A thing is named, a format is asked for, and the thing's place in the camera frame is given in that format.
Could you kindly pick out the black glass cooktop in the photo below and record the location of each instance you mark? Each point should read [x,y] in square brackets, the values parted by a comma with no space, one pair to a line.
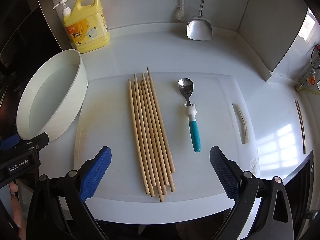
[6,92]

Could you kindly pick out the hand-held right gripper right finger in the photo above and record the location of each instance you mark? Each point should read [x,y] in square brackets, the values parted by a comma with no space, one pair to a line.
[225,172]

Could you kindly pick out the person's left hand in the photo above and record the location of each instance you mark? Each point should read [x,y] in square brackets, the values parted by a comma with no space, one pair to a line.
[18,210]

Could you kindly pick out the black glass backsplash panel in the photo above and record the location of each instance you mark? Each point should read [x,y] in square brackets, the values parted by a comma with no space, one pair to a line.
[25,17]

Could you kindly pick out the thin brown strip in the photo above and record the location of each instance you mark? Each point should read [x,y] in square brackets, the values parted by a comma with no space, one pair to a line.
[302,127]

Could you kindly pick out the white plastic cutting board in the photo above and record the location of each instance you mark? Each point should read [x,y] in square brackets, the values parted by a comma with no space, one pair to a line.
[112,120]

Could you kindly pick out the metal spatula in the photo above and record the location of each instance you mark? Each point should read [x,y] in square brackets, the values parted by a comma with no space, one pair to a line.
[198,28]

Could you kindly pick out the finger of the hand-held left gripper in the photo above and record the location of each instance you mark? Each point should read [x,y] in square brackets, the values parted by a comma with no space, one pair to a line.
[37,142]
[8,142]

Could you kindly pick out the white round basin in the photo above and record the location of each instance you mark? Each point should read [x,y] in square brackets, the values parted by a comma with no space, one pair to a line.
[62,100]

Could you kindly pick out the white dish brush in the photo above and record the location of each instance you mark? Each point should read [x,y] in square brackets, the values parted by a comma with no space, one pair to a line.
[179,12]

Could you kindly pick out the bundle of wooden chopsticks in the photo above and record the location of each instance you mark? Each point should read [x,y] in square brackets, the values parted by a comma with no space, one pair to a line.
[150,130]

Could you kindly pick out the orange knob valve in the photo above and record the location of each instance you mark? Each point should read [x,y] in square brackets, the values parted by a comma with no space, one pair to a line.
[312,80]

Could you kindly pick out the yellow dish soap bottle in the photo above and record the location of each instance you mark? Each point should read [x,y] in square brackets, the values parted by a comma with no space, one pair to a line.
[87,30]

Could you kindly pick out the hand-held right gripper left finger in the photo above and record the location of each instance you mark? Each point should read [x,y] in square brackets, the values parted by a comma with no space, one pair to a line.
[96,172]

